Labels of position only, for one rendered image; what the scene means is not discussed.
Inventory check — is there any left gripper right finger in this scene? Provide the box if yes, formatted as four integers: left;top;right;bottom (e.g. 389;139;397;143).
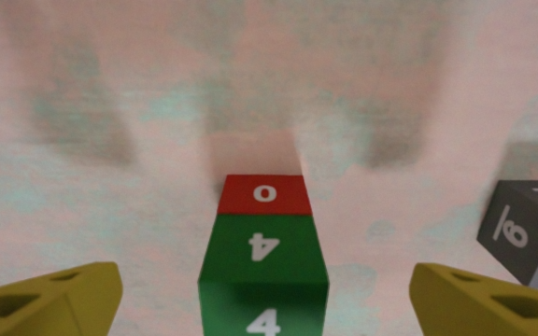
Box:
408;262;538;336

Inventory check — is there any grey block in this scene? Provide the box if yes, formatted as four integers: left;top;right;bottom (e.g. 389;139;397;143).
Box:
476;180;538;289

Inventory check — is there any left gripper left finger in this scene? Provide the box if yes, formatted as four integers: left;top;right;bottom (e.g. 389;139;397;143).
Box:
0;261;123;336

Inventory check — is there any red block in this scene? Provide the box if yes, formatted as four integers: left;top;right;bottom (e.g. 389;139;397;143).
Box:
217;175;313;216

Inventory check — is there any green block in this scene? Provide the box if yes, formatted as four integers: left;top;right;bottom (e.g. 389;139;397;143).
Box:
197;214;330;336

